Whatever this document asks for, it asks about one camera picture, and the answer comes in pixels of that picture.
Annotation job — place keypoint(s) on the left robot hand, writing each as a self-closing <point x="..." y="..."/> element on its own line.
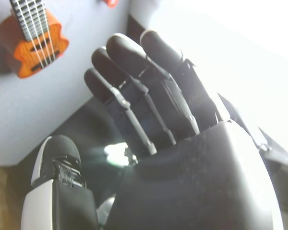
<point x="194" y="172"/>

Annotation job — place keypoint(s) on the small wooden ukulele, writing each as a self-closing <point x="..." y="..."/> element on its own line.
<point x="26" y="63"/>

